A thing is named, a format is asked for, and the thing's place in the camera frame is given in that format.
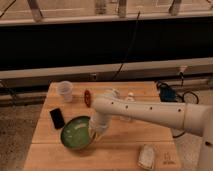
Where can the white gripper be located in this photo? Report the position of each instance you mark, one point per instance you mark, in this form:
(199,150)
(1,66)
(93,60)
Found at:
(98,124)

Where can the green ceramic bowl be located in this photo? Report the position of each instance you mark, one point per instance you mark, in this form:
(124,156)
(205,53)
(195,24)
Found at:
(75,134)

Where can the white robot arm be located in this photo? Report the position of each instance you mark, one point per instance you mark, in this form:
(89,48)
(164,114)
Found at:
(192,118)

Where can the red-brown oval object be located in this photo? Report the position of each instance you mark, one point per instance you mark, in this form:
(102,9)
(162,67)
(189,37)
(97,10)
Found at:
(87,98)

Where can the white tube bottle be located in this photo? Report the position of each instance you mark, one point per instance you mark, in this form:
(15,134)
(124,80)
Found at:
(130,97)

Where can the black smartphone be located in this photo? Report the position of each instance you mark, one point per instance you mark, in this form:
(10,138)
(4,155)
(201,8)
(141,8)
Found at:
(57,118)

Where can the clear plastic cup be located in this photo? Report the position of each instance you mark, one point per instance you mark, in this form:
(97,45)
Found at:
(64,89)

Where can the white crumpled packet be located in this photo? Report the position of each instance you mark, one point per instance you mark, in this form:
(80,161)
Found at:
(146,158)

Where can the blue device with cables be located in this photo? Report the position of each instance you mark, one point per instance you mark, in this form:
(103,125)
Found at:
(168,94)

